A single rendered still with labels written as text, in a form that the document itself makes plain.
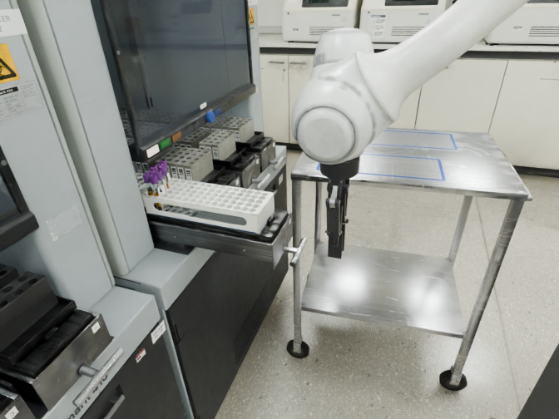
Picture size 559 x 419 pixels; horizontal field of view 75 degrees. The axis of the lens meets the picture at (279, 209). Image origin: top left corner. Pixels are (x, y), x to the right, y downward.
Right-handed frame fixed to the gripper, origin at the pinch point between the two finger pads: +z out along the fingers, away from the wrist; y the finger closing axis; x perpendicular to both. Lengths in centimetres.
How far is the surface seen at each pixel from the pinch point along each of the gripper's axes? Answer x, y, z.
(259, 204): -16.9, 1.2, -7.2
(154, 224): -42.1, 6.6, -1.3
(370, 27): -23, -230, -20
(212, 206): -26.6, 4.8, -7.4
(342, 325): -4, -47, 80
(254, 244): -16.4, 6.8, -0.7
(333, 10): -50, -229, -32
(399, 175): 11.0, -31.1, -2.0
